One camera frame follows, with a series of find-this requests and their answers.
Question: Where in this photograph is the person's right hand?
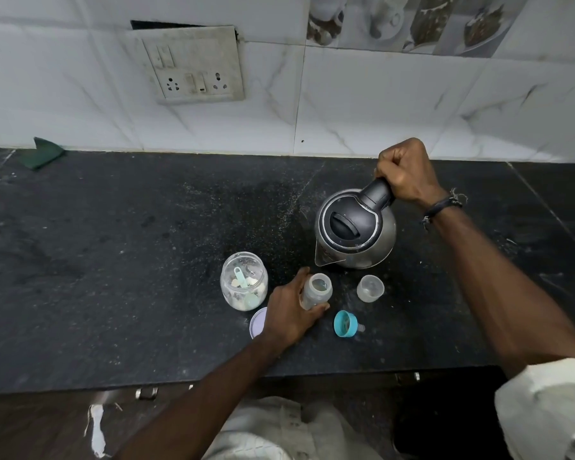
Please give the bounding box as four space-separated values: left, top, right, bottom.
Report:
374 137 448 209

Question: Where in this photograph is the person's left hand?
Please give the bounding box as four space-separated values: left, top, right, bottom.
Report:
260 266 331 349

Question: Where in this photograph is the clear baby bottle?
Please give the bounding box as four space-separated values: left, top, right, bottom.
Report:
300 273 333 311

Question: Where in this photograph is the steel electric kettle black lid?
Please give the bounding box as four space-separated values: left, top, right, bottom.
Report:
314 177 397 270

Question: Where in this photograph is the person's right forearm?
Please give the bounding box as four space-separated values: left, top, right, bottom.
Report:
424 192 575 379

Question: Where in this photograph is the person's left forearm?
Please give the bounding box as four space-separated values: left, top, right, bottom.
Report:
115 330 288 460

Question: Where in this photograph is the clear bottle cap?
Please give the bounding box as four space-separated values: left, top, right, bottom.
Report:
356 275 385 303

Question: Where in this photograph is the white jar lid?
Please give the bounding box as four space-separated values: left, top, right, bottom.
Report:
249 307 268 340

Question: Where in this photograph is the black thread wristband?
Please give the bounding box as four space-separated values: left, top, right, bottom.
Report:
422 188 468 231

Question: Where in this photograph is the clear plastic powder jar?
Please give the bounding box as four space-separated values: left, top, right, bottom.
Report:
220 252 269 312

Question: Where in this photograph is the light green measuring scoop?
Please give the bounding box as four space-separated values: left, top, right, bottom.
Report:
233 266 259 307

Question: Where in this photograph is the white shirt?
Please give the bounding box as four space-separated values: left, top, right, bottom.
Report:
216 358 575 460

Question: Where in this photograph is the green scrub pad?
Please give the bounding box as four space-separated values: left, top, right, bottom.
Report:
20 137 67 170

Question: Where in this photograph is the teal bottle ring with nipple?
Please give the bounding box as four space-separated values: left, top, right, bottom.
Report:
333 310 366 339

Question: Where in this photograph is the white wall switch socket plate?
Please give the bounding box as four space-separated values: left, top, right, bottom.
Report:
129 20 246 104

